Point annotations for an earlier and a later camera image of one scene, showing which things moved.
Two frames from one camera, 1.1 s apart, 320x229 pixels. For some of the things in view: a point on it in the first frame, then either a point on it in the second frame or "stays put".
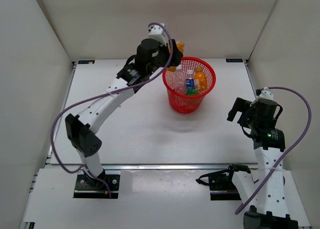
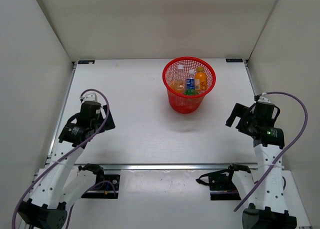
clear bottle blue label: [190, 80] stays put
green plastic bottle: [191, 91] stays put
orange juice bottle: [180, 47] to [178, 86]
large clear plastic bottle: [180, 80] stays put
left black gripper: [177, 56] to [109, 125]
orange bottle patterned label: [200, 79] stays put
